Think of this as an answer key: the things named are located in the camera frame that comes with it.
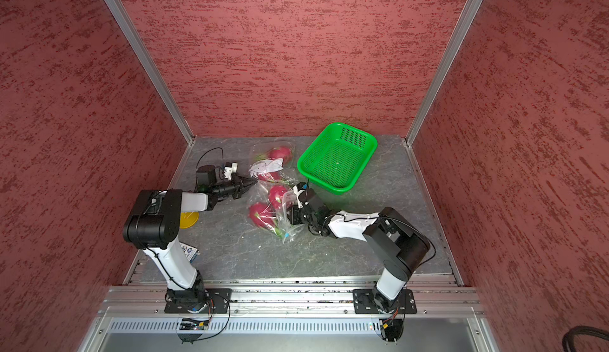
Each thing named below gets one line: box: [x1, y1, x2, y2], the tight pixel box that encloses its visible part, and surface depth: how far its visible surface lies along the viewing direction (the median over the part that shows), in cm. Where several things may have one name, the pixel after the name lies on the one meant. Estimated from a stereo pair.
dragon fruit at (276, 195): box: [269, 184, 290, 211], surface depth 89 cm
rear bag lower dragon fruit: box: [257, 170, 282, 182], surface depth 99 cm
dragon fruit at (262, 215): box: [248, 202, 284, 239], surface depth 87 cm
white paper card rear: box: [248, 157, 284, 179], surface depth 101 cm
